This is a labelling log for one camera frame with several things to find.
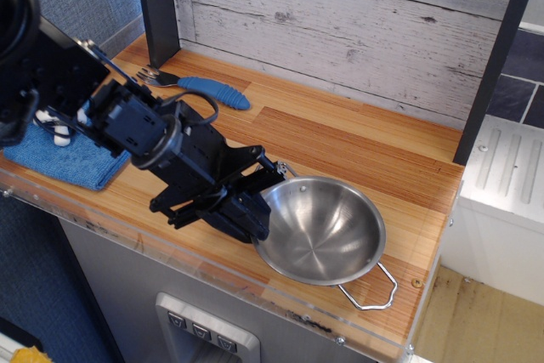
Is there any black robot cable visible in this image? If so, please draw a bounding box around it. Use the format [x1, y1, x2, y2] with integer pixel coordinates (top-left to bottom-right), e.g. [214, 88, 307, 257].
[161, 89, 220, 128]

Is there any small stainless steel wok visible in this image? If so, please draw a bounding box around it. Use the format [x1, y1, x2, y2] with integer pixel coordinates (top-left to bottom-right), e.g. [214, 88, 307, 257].
[252, 173, 387, 311]

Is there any white ribbed cabinet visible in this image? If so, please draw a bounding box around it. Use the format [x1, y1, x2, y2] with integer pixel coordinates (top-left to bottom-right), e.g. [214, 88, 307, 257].
[440, 116, 543, 304]

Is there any dark right frame post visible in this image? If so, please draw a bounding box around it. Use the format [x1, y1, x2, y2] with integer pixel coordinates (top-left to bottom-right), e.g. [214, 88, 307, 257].
[453, 0, 529, 166]

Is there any silver toy dispenser panel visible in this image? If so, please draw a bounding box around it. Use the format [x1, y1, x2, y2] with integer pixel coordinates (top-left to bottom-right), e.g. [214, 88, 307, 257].
[156, 292, 261, 362]

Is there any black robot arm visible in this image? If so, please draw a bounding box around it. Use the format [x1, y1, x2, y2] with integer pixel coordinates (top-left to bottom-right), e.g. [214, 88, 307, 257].
[1, 0, 285, 242]

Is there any white toy mushroom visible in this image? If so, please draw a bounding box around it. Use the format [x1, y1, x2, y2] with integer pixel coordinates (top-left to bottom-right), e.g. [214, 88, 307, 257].
[33, 111, 78, 147]

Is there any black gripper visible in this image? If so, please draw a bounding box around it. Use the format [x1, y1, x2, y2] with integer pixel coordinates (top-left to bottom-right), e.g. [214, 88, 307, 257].
[132, 101, 285, 243]

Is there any dark left frame post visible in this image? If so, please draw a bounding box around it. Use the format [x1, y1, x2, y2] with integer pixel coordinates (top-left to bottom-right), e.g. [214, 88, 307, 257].
[140, 0, 180, 68]

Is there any yellow object at corner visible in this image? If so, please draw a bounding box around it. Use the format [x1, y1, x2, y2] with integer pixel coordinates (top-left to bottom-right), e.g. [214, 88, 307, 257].
[9, 347, 53, 363]

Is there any blue handled metal spork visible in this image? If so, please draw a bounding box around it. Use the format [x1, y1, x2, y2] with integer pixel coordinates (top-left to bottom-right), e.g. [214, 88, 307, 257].
[137, 66, 251, 111]

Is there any dark frame post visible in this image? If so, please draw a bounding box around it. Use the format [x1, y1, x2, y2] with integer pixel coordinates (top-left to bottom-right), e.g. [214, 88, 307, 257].
[453, 0, 529, 166]
[140, 0, 180, 68]

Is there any blue folded microfiber cloth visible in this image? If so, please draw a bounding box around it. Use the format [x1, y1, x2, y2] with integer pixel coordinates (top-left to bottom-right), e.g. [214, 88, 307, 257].
[3, 125, 130, 191]

